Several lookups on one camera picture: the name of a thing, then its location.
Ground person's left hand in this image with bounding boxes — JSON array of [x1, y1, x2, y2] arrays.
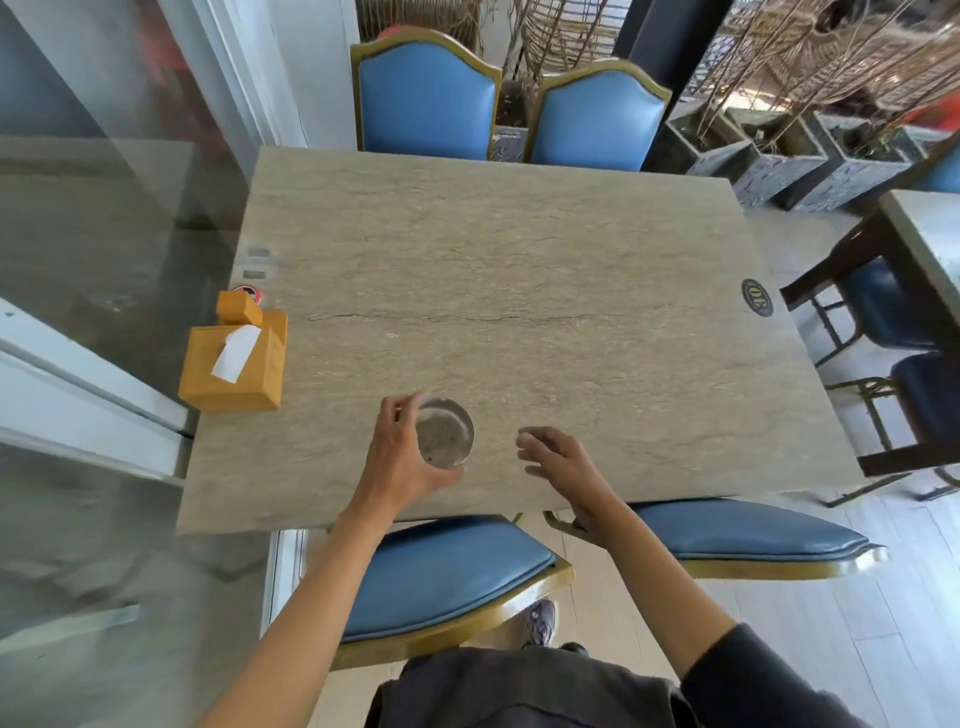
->
[[351, 393, 466, 520]]

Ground person's right hand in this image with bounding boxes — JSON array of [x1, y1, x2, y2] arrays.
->
[[516, 427, 625, 531]]

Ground clear drinking glass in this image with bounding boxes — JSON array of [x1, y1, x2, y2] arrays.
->
[[408, 397, 476, 471]]

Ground person's right forearm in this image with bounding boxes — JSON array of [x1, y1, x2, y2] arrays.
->
[[573, 498, 741, 681]]

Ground person's left forearm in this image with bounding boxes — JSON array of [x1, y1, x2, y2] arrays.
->
[[196, 504, 412, 728]]

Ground person's grey shoe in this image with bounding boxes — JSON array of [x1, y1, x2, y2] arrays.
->
[[521, 600, 561, 650]]

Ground orange tissue box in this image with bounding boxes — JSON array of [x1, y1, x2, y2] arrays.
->
[[177, 309, 288, 414]]

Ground person's dark grey shirt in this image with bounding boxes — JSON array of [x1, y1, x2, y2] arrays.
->
[[363, 622, 873, 728]]

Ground white tissue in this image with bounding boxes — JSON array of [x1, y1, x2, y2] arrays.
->
[[210, 324, 263, 384]]

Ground small orange box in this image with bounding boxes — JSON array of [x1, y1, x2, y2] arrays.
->
[[216, 289, 264, 328]]

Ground grey stone planter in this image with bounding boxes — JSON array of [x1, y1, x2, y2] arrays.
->
[[663, 101, 755, 179], [772, 112, 913, 213], [896, 123, 960, 165], [723, 108, 830, 209]]

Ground dark blue chair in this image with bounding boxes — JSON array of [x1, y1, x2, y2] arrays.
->
[[825, 351, 960, 507], [810, 255, 948, 369]]

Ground black pillar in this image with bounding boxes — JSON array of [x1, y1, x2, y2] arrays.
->
[[613, 0, 736, 174]]

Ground neighbouring stone top table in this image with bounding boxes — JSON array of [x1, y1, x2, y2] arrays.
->
[[780, 189, 960, 478]]

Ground dry branches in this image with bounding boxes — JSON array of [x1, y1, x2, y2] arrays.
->
[[675, 0, 960, 151]]

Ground blue chair with gold frame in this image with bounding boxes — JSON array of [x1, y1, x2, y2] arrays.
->
[[543, 497, 890, 582], [522, 58, 674, 174], [350, 28, 504, 161], [330, 513, 576, 672]]

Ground white window frame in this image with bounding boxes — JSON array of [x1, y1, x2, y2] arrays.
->
[[0, 296, 193, 483]]

